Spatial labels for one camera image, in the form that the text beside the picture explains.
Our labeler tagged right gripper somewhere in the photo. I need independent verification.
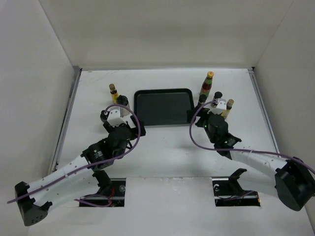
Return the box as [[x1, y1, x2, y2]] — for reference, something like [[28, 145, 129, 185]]
[[187, 105, 222, 144]]

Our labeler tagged dark spice jar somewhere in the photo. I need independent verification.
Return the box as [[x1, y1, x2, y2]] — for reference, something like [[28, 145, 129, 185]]
[[213, 91, 222, 100], [198, 94, 207, 106]]

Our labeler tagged red sauce bottle green label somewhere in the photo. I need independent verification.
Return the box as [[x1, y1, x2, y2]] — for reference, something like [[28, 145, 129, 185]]
[[199, 71, 214, 97]]

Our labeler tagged clear shaker black cap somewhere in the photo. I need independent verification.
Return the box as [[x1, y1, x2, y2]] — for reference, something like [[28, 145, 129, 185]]
[[116, 95, 130, 118], [100, 110, 108, 123]]

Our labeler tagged yellow label sauce bottle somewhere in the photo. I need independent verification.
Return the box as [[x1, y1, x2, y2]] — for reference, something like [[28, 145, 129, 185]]
[[109, 84, 119, 104]]

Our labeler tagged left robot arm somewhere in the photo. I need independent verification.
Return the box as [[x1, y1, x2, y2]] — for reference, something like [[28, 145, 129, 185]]
[[14, 116, 146, 227]]

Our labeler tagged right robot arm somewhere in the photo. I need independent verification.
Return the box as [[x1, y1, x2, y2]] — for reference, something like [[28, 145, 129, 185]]
[[187, 105, 315, 211]]

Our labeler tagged black plastic tray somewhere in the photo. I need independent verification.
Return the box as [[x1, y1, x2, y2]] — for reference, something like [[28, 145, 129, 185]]
[[133, 88, 194, 126]]

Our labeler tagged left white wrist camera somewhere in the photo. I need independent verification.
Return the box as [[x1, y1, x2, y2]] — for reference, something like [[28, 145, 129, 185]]
[[107, 109, 126, 127]]

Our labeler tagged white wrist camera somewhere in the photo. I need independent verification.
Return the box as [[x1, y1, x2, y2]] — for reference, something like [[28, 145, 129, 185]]
[[210, 98, 226, 115], [107, 109, 126, 127]]

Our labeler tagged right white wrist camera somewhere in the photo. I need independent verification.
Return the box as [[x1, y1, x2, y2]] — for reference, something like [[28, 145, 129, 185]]
[[210, 98, 226, 115]]

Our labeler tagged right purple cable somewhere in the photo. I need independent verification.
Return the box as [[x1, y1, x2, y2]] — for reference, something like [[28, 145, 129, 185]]
[[189, 99, 315, 170]]

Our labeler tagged purple cable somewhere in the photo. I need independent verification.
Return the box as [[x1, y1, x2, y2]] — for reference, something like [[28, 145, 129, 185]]
[[189, 99, 315, 170], [6, 104, 141, 207]]

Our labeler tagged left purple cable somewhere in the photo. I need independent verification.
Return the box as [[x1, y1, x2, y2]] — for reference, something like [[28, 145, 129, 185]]
[[6, 104, 141, 207]]

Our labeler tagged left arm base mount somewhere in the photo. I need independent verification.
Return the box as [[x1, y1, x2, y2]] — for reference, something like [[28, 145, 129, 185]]
[[79, 174, 126, 208]]

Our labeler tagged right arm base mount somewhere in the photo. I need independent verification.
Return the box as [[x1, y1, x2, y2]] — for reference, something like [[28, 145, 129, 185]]
[[212, 169, 260, 207]]

